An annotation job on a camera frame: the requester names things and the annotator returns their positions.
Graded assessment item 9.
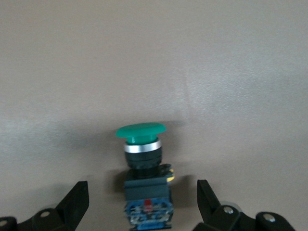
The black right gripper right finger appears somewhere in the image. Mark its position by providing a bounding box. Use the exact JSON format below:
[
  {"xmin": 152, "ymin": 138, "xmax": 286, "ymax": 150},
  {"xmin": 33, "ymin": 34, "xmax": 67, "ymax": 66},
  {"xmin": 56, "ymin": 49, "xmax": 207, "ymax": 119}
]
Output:
[{"xmin": 193, "ymin": 180, "xmax": 297, "ymax": 231}]

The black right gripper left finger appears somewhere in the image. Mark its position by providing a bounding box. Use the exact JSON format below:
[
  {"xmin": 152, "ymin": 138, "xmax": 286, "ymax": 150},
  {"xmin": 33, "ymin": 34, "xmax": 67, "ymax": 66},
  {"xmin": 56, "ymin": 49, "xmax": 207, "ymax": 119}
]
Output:
[{"xmin": 0, "ymin": 181, "xmax": 90, "ymax": 231}]

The green mushroom push button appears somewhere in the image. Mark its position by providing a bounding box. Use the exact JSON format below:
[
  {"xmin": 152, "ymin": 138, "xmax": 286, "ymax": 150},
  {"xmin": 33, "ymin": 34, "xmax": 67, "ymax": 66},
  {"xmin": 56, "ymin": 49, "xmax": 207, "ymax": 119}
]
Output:
[{"xmin": 115, "ymin": 122, "xmax": 176, "ymax": 230}]

